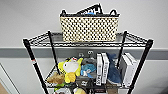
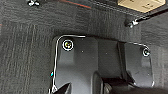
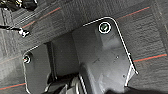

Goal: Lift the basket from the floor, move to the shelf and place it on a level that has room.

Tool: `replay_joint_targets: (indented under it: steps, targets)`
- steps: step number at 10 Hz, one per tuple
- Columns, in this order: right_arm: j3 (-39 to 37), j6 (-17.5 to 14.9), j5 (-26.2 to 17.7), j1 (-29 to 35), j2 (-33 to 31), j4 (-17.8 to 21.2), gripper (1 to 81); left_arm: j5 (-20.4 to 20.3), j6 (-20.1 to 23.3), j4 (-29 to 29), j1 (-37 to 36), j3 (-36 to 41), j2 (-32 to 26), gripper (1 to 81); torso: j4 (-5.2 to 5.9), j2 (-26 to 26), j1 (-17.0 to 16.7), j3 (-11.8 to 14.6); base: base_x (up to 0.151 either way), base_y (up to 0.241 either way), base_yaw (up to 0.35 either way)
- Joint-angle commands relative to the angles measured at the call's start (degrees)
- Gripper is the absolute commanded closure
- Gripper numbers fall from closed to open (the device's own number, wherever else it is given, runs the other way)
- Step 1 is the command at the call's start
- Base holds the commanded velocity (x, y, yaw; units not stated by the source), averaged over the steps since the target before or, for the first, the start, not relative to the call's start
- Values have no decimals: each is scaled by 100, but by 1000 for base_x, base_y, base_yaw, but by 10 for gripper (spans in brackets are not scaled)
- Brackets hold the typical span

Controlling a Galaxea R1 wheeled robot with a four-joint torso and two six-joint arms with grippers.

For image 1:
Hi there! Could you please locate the pale woven basket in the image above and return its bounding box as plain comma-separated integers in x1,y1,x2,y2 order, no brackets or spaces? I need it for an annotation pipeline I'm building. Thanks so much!
59,9,120,43

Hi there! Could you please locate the blue pouch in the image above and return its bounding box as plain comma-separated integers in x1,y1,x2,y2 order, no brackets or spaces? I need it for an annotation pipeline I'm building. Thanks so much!
85,11,96,16

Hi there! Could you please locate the black Huel bag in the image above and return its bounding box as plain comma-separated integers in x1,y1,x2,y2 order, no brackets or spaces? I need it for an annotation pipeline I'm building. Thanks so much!
75,2,105,16

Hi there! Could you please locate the small grey plush toy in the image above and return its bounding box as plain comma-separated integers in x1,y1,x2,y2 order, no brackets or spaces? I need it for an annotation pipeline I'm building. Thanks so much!
78,50,99,67

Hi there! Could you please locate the light blue plush toy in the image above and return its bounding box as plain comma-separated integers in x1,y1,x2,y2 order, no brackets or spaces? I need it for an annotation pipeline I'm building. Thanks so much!
80,63,98,80

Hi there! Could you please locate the tall white box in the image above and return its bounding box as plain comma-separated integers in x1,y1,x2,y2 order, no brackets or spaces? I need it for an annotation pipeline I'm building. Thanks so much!
101,52,111,85
96,53,104,87

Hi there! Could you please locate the tan plush toy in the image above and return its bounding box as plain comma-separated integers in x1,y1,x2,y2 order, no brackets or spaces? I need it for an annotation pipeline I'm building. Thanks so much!
46,71,66,86

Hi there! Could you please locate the yellow black plush toy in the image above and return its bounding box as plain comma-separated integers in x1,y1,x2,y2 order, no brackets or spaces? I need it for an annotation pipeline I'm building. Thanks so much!
73,87,87,94

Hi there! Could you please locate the wide white box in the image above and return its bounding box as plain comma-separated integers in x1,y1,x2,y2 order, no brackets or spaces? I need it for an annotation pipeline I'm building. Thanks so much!
118,52,140,88

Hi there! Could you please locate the black wire shelf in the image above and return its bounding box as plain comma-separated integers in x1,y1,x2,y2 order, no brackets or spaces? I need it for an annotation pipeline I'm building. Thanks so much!
21,30,156,94

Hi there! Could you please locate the white door frame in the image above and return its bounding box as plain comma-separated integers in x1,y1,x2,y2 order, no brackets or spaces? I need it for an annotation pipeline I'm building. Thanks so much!
0,63,16,94

